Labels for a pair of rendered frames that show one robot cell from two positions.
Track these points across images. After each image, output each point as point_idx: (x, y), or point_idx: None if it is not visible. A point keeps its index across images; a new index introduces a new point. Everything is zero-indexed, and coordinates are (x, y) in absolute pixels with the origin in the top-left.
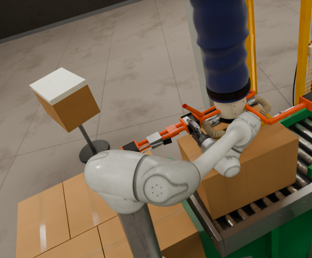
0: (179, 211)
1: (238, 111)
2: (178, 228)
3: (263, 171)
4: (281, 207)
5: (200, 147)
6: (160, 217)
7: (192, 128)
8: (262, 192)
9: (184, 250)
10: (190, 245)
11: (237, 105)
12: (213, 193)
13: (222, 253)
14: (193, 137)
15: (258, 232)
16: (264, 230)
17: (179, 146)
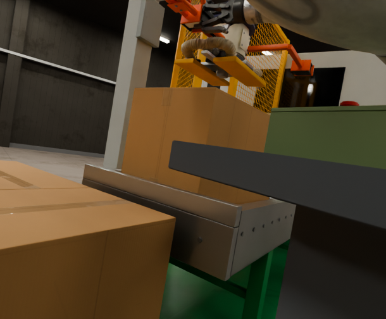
0: (121, 202)
1: (243, 45)
2: (131, 212)
3: (257, 146)
4: (281, 201)
5: (240, 3)
6: (77, 202)
7: (214, 4)
8: (248, 191)
9: (138, 270)
10: (152, 262)
11: (245, 35)
12: (215, 133)
13: (230, 260)
14: (204, 30)
15: (262, 239)
16: (266, 242)
17: (135, 101)
